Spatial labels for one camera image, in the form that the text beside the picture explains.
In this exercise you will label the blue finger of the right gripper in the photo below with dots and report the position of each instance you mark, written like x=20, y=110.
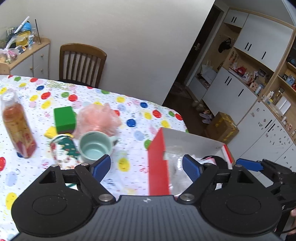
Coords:
x=255, y=166

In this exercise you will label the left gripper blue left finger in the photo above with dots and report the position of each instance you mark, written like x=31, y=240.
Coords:
x=90, y=176

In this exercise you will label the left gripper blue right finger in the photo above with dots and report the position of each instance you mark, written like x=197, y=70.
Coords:
x=202, y=176

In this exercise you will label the clear plastic bag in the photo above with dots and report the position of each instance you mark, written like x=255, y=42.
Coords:
x=179, y=180

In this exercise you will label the black cap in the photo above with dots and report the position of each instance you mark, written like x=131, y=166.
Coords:
x=219, y=161

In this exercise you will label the pink mesh bath pouf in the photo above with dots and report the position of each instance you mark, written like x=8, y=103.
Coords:
x=101, y=118

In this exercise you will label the green sponge block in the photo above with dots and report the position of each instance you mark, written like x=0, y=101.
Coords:
x=65, y=120

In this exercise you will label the yellow cloth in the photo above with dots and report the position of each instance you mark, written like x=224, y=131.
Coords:
x=51, y=132

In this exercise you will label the pale green ceramic mug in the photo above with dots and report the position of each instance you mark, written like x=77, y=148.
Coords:
x=94, y=145

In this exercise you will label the red cardboard box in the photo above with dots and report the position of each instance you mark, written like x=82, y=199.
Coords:
x=176, y=141

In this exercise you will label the brown cardboard box on floor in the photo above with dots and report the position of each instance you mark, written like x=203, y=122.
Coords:
x=222, y=128

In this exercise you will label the colourful balloon tablecloth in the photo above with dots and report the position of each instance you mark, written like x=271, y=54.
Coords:
x=46, y=103

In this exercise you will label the orange drink bottle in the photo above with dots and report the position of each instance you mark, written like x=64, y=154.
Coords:
x=16, y=124

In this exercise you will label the brown wooden chair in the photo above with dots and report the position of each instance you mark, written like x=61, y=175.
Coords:
x=81, y=64

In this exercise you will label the wooden side cabinet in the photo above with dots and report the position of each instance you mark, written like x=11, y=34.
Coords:
x=31, y=63

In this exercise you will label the white wall cabinet unit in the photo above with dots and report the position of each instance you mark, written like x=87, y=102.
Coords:
x=245, y=75

